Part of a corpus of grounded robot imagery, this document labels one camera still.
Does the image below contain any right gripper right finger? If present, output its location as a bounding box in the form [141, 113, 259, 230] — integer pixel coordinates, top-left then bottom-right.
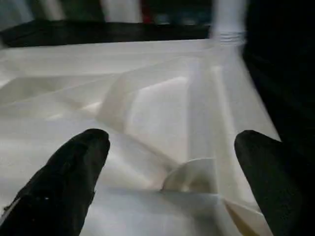
[233, 129, 315, 236]

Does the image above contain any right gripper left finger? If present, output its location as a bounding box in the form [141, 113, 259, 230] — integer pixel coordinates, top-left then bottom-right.
[0, 128, 111, 236]

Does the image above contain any white plastic table top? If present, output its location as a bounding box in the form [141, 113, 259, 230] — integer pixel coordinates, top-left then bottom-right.
[0, 38, 283, 236]

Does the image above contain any black table mat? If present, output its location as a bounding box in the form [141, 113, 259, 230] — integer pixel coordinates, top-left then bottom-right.
[0, 19, 315, 236]

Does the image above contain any white sideboard cabinet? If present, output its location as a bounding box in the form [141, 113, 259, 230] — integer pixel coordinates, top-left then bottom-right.
[0, 0, 215, 25]

